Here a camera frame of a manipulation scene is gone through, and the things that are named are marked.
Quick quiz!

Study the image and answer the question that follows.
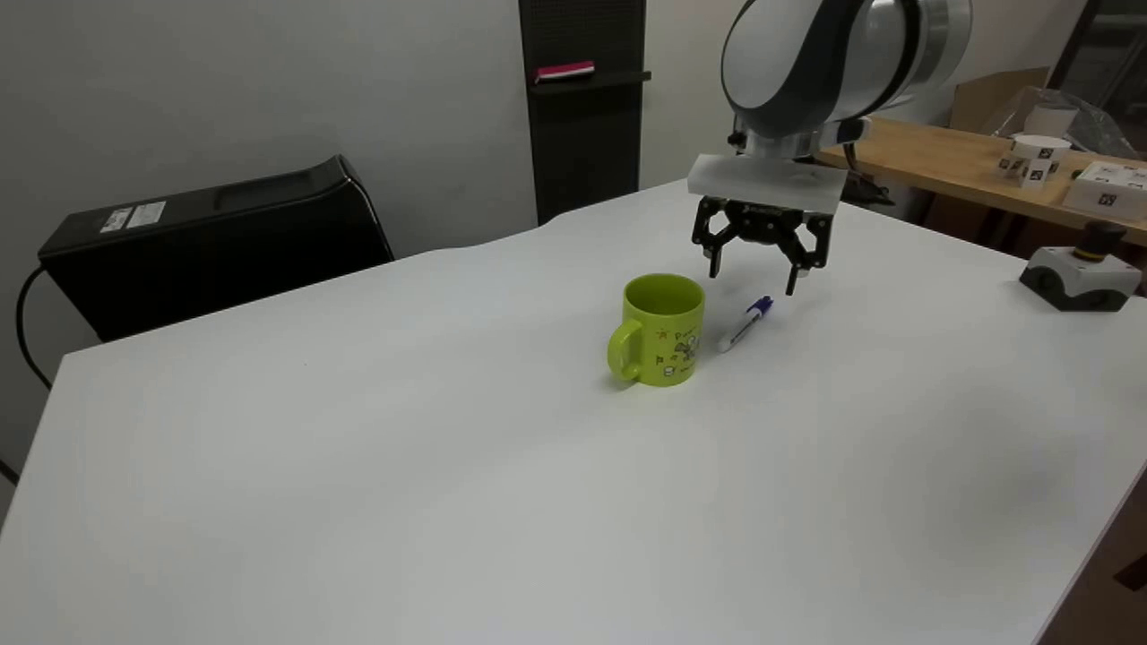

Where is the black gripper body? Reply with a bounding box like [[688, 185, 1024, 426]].
[[721, 196, 816, 245]]

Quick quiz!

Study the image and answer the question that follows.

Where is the white pen with blue cap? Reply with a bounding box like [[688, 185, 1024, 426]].
[[714, 294, 777, 356]]

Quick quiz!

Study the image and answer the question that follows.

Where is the green cup with print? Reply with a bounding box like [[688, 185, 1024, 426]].
[[606, 273, 709, 391]]

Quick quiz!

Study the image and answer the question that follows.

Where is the tall black shelf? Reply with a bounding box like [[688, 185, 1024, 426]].
[[515, 0, 656, 227]]

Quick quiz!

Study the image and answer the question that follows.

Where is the wooden side table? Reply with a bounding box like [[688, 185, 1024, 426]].
[[821, 113, 1147, 249]]

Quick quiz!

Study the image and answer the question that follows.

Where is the pink flat item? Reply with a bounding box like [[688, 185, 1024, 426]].
[[531, 58, 599, 84]]

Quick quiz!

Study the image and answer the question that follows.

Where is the brown cardboard box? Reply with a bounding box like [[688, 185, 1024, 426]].
[[948, 63, 1055, 137]]

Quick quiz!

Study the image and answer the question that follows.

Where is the small white marker cube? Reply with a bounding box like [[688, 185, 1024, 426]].
[[1000, 132, 1077, 190]]

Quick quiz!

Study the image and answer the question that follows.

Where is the black and white device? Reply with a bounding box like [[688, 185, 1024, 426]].
[[1019, 222, 1147, 314]]

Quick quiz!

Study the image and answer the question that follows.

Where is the clear plastic bag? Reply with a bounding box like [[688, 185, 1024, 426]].
[[996, 82, 1141, 161]]

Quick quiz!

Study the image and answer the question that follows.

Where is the white box with markers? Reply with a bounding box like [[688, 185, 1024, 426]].
[[1066, 157, 1147, 227]]

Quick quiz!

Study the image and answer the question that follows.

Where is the black computer tower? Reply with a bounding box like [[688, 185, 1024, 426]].
[[37, 153, 397, 344]]

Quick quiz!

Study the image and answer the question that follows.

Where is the white wrist mount plate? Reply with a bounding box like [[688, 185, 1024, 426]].
[[686, 147, 845, 222]]

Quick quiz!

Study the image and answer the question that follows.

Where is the dark metal frame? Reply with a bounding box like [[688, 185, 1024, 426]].
[[1048, 0, 1147, 153]]

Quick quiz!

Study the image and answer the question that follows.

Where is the black power cable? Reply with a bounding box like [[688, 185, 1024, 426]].
[[16, 260, 59, 391]]

